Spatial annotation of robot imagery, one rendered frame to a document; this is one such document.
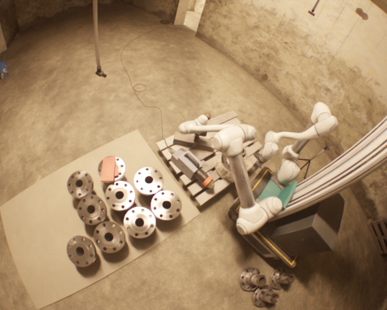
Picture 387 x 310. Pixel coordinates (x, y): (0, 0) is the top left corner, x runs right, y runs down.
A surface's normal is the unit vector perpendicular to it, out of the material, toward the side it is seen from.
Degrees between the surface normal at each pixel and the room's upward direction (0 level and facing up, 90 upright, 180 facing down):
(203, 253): 0
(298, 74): 90
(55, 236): 0
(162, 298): 0
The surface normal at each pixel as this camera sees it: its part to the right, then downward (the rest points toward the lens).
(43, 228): 0.23, -0.51
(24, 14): 0.59, 0.75
